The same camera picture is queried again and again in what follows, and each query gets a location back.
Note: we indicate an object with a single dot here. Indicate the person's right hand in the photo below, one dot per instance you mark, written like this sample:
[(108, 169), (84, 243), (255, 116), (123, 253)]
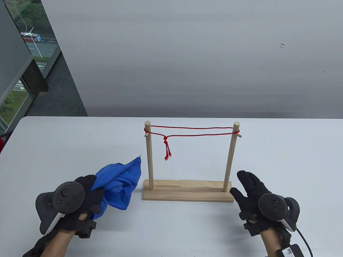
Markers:
[(252, 184)]

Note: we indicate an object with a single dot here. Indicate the person's left hand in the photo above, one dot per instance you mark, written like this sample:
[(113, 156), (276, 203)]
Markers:
[(89, 184)]

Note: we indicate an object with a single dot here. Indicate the blue towel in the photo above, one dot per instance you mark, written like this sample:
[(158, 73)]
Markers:
[(120, 184)]

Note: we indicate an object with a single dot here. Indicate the wooden rack with posts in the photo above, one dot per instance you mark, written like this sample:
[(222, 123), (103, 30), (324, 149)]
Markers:
[(187, 192)]

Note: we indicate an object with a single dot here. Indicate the person's left forearm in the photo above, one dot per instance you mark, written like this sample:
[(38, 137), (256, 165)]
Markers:
[(59, 245)]

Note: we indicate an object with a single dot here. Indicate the black hand controller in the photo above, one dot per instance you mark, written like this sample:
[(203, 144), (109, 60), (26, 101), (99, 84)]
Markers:
[(68, 196), (270, 207)]

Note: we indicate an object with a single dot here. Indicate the labelled black wrist box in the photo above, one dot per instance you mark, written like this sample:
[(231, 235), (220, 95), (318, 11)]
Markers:
[(292, 251)]

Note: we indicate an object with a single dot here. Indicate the red object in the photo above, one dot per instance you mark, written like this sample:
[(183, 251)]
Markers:
[(2, 144)]

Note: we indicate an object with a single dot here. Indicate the glass window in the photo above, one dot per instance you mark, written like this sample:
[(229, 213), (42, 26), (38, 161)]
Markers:
[(37, 45)]

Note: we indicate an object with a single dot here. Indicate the grey column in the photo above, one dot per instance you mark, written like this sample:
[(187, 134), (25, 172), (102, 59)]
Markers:
[(10, 53)]

